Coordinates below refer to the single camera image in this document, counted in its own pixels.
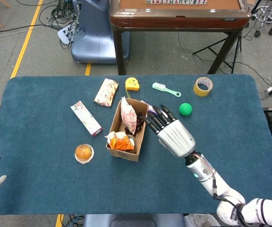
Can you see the floral tissue pack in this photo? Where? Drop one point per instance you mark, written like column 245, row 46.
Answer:
column 106, row 92

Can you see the yellow tape roll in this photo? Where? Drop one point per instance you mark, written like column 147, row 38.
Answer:
column 197, row 91

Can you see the brown mahjong table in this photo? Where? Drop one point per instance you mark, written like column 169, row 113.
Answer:
column 173, row 21

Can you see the orange snack packet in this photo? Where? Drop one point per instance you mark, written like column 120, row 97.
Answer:
column 120, row 143

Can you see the purple tube with white cap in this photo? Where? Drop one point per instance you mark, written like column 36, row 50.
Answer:
column 150, row 109

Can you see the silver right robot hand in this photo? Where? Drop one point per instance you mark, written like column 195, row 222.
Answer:
column 177, row 139

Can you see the face-up mahjong tile row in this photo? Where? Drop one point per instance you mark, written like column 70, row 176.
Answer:
column 173, row 1

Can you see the yellow tape measure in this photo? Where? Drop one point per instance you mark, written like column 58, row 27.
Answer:
column 131, row 84

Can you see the blue table cloth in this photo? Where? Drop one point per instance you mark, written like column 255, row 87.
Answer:
column 55, row 184

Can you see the orange jelly cup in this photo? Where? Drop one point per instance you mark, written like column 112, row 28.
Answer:
column 84, row 153

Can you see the pink and white snack bag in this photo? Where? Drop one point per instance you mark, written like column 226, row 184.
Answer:
column 129, row 116

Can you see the long floral paper box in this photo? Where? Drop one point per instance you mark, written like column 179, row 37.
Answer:
column 86, row 118

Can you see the green ball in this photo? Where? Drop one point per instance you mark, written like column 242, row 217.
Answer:
column 185, row 109

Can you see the black stool with wheels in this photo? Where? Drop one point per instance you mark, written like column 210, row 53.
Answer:
column 266, row 14

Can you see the crumpled clear plastic bag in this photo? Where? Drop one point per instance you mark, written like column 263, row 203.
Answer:
column 197, row 221

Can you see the cardboard box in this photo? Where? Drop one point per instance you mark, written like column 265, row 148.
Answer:
column 124, row 154

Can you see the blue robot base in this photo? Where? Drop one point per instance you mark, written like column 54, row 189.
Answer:
column 96, row 42

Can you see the grey robot torso base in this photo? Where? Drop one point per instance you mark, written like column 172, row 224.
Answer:
column 133, row 221

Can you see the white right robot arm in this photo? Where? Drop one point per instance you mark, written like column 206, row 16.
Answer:
column 204, row 175

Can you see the light green brush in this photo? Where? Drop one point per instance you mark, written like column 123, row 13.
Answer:
column 159, row 86

